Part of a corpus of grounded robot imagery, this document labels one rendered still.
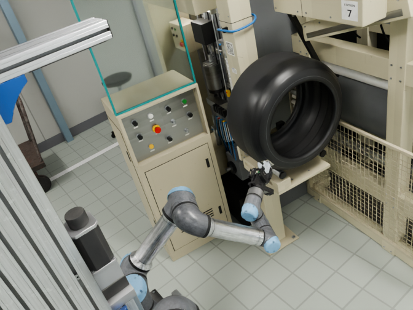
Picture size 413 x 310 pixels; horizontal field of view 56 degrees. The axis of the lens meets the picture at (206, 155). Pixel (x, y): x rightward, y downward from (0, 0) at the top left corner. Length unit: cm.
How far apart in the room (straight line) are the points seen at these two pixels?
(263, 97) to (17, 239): 125
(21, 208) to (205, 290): 204
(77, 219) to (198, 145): 162
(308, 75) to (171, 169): 115
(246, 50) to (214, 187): 111
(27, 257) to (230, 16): 153
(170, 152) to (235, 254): 94
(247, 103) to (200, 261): 150
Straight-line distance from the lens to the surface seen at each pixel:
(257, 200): 179
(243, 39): 218
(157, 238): 174
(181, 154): 263
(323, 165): 236
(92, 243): 120
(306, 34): 231
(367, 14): 181
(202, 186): 282
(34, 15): 514
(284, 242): 302
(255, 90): 189
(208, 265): 300
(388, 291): 278
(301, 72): 193
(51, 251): 106
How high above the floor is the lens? 222
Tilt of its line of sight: 33 degrees down
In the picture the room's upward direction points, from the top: 15 degrees counter-clockwise
